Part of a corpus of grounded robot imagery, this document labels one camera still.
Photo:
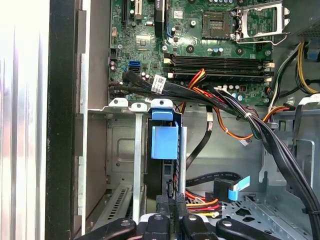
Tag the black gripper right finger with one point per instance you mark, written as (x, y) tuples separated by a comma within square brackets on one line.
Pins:
[(195, 230)]

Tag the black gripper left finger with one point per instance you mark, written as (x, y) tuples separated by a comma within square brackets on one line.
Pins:
[(157, 230)]

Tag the hard disk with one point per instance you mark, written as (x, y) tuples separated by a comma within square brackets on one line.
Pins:
[(165, 142)]

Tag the metal disk bay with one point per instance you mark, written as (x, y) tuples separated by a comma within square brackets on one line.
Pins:
[(120, 150)]

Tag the RAM slot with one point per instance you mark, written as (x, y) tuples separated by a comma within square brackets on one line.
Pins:
[(217, 77), (217, 71), (217, 63), (217, 58)]

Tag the long black expansion slot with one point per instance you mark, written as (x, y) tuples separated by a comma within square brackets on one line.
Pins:
[(159, 17)]

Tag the white expansion slot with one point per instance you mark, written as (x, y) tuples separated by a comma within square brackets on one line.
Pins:
[(139, 8)]

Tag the short black expansion slot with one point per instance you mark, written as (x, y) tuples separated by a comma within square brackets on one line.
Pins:
[(123, 10)]

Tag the metal drive cage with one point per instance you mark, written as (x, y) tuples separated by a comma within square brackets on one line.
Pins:
[(305, 155)]

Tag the black PC case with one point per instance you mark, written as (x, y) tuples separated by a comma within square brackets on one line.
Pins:
[(60, 125)]

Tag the blue SATA port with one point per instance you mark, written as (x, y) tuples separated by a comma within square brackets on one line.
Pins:
[(135, 64)]

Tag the locking lever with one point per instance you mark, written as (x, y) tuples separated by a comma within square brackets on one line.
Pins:
[(255, 42)]

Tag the green motherboard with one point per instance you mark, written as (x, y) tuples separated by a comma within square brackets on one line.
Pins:
[(150, 25)]

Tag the CPU socket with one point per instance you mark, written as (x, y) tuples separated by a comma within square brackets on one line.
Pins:
[(216, 25)]

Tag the silver socket cover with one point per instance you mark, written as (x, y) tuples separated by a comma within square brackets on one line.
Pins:
[(262, 34)]

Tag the blue drive cage latch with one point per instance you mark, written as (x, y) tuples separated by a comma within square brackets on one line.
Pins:
[(312, 51)]

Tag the grey power supply unit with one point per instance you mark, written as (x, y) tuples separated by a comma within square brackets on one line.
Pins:
[(305, 15)]

